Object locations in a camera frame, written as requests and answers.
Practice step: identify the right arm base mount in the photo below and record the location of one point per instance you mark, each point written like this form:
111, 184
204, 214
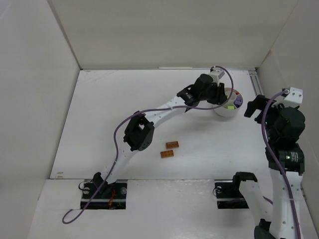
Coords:
228, 196

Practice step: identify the orange 2x4 lego plate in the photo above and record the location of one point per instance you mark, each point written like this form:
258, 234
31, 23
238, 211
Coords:
167, 154

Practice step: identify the white divided round container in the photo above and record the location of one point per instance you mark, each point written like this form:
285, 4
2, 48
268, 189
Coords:
223, 111

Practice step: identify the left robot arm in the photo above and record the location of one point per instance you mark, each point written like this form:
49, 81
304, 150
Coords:
140, 128

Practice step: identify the aluminium rail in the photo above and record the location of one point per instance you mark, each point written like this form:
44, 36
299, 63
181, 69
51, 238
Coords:
255, 82

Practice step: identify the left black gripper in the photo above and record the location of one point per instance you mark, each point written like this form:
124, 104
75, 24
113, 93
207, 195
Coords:
219, 94

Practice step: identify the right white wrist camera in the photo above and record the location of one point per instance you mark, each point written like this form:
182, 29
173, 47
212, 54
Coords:
293, 98

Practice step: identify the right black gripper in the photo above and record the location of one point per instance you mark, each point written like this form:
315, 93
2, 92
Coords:
258, 107

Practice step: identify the purple 2x4 lego brick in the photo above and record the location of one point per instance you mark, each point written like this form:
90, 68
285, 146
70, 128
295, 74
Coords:
238, 102

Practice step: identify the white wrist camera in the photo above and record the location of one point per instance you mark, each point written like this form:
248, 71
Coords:
293, 98
216, 74

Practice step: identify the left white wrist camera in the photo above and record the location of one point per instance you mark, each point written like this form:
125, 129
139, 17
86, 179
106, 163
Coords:
216, 74

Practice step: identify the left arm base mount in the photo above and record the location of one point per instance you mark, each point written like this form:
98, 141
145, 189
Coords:
115, 199

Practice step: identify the orange 2x4 lego brick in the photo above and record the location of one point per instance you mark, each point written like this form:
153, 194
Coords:
172, 145

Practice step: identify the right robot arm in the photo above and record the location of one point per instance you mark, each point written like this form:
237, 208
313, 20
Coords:
280, 219

